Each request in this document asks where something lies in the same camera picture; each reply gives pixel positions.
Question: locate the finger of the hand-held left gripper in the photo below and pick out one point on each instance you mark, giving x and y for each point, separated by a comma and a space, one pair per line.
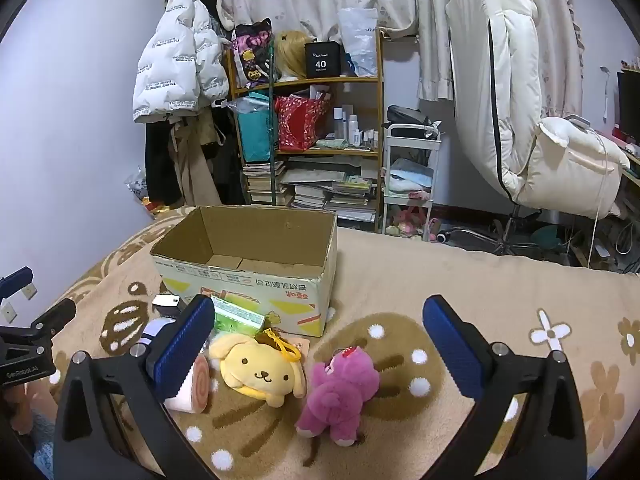
14, 280
55, 316

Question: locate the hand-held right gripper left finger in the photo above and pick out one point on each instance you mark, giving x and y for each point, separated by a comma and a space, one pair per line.
182, 345

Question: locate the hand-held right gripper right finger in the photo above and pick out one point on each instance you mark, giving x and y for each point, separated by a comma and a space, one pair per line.
452, 350

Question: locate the lavender round plush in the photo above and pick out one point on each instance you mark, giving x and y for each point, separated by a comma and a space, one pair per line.
154, 332

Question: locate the pink roll plush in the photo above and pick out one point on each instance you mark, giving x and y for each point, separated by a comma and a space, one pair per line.
197, 385

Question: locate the green tissue pack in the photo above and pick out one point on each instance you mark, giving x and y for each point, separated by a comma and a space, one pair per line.
235, 317

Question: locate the yellow dog plush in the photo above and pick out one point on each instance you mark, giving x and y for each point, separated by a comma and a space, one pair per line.
255, 365

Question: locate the cardboard box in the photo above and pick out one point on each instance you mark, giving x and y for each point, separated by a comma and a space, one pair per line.
250, 285

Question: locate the pink bear plush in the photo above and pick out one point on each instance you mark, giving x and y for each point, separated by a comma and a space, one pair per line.
335, 390

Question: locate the pink soft toys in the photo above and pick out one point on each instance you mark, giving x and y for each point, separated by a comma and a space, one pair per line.
412, 220

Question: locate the person's left hand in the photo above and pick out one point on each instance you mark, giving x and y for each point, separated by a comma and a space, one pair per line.
22, 405

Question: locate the small white object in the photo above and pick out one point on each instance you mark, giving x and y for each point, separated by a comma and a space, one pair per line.
165, 304

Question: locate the tan printed blanket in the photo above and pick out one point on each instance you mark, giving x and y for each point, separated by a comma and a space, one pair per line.
400, 270

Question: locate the brown paper card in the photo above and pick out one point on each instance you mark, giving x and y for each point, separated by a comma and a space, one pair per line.
301, 349

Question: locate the plastic bag of items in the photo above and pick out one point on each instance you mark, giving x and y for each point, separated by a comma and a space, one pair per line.
137, 190

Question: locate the beige hanging coat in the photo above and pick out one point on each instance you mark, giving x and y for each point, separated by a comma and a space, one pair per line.
192, 170

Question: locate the light blue folded cloth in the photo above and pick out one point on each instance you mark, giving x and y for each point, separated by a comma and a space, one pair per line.
410, 175

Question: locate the dark hanging coat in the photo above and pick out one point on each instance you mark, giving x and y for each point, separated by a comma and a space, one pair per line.
157, 160

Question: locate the white trolley cart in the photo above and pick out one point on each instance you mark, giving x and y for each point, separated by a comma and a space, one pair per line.
435, 160

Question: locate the stack of books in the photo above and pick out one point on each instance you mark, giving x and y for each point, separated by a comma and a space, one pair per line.
320, 195

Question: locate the thin green pole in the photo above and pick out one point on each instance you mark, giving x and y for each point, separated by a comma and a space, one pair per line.
272, 160

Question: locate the teal bag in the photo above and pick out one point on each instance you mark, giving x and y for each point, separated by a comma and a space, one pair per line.
255, 132

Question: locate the black bag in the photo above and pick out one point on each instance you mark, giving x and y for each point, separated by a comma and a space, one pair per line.
407, 116

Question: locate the pale green pouch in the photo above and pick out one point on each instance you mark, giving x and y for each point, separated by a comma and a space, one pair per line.
332, 143

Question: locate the row of cosmetic bottles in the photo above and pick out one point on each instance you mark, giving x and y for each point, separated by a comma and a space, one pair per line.
352, 127

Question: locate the red patterned bag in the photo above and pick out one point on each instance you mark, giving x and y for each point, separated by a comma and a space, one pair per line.
300, 122

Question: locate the cream padded chair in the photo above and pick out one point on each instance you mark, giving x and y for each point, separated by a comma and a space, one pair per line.
500, 85

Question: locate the white puffer jacket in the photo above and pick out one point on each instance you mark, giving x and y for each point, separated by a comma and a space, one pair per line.
175, 60

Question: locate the printed tote bag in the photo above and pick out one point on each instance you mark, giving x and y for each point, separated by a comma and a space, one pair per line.
252, 55

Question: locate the wooden shelf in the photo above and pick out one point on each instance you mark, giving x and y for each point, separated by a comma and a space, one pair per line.
325, 79

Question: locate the black monitor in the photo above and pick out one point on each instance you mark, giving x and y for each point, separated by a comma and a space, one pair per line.
629, 105

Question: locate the blonde wig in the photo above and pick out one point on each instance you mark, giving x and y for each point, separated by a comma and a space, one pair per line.
292, 55

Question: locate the black box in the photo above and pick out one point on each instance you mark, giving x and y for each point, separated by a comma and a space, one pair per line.
322, 60

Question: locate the clear plastic bag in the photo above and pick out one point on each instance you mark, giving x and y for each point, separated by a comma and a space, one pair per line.
357, 40

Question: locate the white wall socket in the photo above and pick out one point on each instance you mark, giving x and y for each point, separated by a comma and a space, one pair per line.
7, 312
30, 291

